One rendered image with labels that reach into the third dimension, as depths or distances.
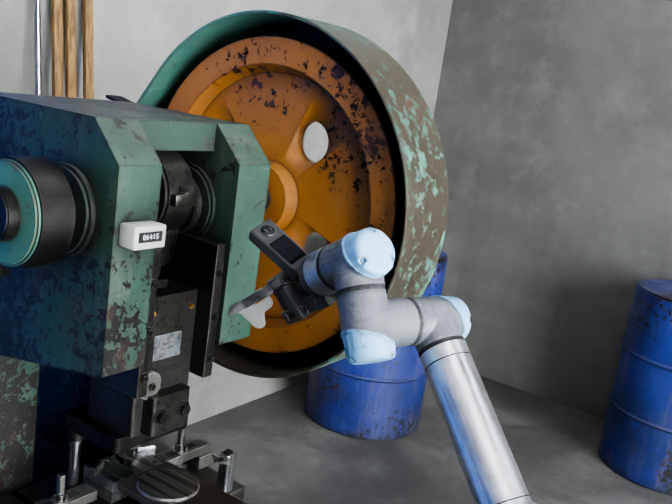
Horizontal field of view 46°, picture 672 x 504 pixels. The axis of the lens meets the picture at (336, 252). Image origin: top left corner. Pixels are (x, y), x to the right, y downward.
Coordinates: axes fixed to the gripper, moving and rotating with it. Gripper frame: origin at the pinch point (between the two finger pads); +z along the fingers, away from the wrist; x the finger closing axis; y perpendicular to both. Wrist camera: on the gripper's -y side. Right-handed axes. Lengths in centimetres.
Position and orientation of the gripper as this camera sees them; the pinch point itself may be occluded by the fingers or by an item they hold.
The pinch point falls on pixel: (255, 289)
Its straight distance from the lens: 143.8
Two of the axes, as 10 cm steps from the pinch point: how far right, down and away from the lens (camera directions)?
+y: 5.3, 8.4, 1.0
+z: -5.5, 2.5, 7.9
